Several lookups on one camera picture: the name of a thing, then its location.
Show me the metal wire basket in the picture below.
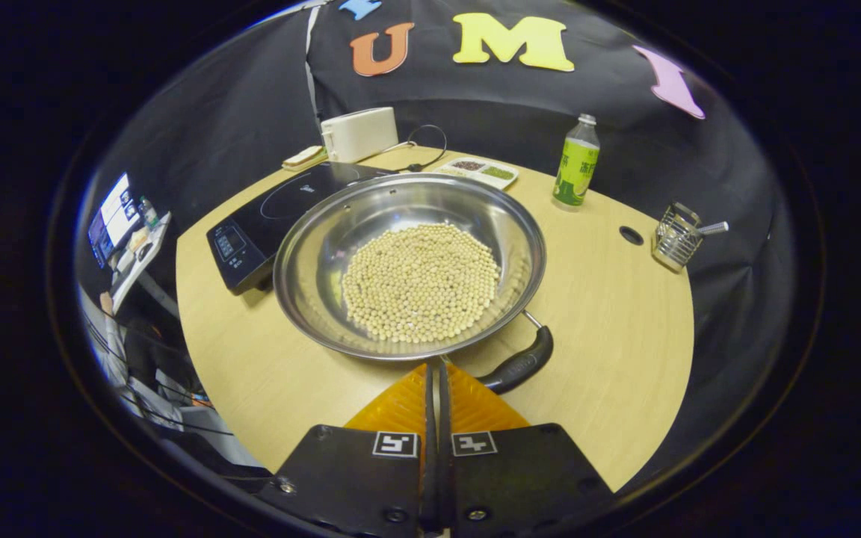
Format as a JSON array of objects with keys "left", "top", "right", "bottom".
[{"left": 652, "top": 202, "right": 704, "bottom": 271}]

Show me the stainless steel pot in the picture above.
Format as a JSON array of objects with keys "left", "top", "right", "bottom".
[{"left": 272, "top": 173, "right": 555, "bottom": 395}]

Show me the black power cable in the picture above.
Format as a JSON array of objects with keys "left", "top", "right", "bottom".
[{"left": 404, "top": 124, "right": 448, "bottom": 173}]

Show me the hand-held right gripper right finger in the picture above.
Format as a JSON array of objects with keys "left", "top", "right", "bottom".
[{"left": 438, "top": 362, "right": 614, "bottom": 535}]

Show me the green tea bottle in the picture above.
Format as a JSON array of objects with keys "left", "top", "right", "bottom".
[{"left": 552, "top": 114, "right": 601, "bottom": 210}]

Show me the computer monitor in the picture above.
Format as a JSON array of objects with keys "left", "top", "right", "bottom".
[{"left": 87, "top": 173, "right": 136, "bottom": 268}]

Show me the white divided bean dish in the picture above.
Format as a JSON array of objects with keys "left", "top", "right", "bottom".
[{"left": 432, "top": 157, "right": 519, "bottom": 190}]

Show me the white toaster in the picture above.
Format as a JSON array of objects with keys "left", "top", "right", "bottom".
[{"left": 320, "top": 107, "right": 400, "bottom": 164}]

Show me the pile of soybeans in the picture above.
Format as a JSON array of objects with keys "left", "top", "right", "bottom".
[{"left": 341, "top": 223, "right": 501, "bottom": 344}]

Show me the white side desk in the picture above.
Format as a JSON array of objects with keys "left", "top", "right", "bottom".
[{"left": 109, "top": 213, "right": 173, "bottom": 315}]

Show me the small sandwich plate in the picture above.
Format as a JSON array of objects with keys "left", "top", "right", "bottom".
[{"left": 283, "top": 146, "right": 329, "bottom": 171}]

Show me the black induction cooktop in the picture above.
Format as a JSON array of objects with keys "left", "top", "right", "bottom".
[{"left": 206, "top": 161, "right": 398, "bottom": 294}]

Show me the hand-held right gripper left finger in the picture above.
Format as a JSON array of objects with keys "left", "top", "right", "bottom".
[{"left": 255, "top": 362, "right": 432, "bottom": 535}]

